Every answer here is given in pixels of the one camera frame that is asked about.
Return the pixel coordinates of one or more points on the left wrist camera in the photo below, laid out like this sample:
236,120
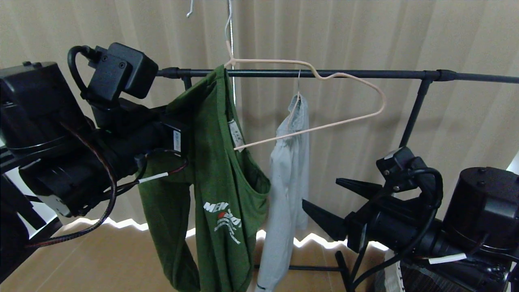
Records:
121,69

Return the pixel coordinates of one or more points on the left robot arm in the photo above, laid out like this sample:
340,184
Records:
36,101

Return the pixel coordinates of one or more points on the beige curtain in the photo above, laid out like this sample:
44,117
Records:
425,32

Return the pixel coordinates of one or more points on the black clothes rack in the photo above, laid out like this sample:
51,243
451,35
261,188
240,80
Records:
365,74

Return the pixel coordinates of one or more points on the white laundry basket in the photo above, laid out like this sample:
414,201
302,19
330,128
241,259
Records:
391,275

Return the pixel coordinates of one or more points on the green garment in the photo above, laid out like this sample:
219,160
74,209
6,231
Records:
219,170

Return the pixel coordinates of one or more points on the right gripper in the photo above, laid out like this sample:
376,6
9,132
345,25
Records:
389,227

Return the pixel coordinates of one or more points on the pale grey shorts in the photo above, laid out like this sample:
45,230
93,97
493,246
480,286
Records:
284,182

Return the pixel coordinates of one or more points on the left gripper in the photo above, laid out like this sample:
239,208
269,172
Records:
81,174

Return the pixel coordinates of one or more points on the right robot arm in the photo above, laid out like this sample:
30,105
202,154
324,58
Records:
486,202

